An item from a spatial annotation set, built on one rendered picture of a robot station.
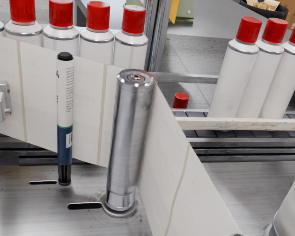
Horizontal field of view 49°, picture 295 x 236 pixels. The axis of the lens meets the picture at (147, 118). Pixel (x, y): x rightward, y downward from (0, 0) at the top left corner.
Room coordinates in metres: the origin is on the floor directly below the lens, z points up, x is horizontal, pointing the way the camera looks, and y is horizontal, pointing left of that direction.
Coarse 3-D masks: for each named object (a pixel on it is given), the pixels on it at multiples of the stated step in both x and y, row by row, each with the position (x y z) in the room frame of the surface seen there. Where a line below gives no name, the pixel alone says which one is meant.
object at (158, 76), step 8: (152, 72) 0.54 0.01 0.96; (160, 72) 0.54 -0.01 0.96; (160, 80) 0.53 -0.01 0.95; (168, 80) 0.54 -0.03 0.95; (176, 80) 0.54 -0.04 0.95; (184, 80) 0.54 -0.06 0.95; (192, 80) 0.55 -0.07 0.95; (200, 80) 0.55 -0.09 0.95; (208, 80) 0.56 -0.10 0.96; (216, 80) 0.56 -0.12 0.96
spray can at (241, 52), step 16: (240, 32) 0.52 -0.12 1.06; (256, 32) 0.51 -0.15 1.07; (240, 48) 0.51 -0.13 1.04; (256, 48) 0.52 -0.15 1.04; (224, 64) 0.52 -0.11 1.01; (240, 64) 0.50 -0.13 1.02; (224, 80) 0.51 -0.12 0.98; (240, 80) 0.50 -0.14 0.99; (224, 96) 0.51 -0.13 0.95; (240, 96) 0.51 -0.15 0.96; (208, 112) 0.53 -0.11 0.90; (224, 112) 0.50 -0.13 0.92
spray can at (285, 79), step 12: (288, 48) 0.55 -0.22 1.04; (288, 60) 0.54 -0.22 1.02; (276, 72) 0.55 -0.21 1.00; (288, 72) 0.54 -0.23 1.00; (276, 84) 0.54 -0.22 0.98; (288, 84) 0.54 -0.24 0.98; (276, 96) 0.54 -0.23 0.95; (288, 96) 0.54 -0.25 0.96; (264, 108) 0.55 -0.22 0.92; (276, 108) 0.54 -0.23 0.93
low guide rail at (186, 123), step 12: (180, 120) 0.47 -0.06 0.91; (192, 120) 0.47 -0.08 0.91; (204, 120) 0.48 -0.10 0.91; (216, 120) 0.49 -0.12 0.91; (228, 120) 0.49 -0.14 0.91; (240, 120) 0.50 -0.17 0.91; (252, 120) 0.51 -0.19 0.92; (264, 120) 0.51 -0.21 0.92; (276, 120) 0.52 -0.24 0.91; (288, 120) 0.53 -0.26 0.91
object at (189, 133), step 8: (176, 112) 0.55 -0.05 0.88; (184, 112) 0.55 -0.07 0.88; (192, 112) 0.56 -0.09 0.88; (200, 112) 0.56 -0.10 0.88; (0, 136) 0.39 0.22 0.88; (8, 136) 0.39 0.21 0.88; (192, 136) 0.48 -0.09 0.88; (200, 136) 0.48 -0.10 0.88; (208, 136) 0.48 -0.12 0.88; (216, 136) 0.49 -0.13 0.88; (224, 136) 0.49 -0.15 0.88; (232, 136) 0.50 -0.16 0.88; (240, 136) 0.50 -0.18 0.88; (248, 136) 0.51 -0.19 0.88; (256, 136) 0.51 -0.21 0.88; (264, 136) 0.52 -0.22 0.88; (272, 136) 0.52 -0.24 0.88; (280, 136) 0.53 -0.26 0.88; (288, 136) 0.53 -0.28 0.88
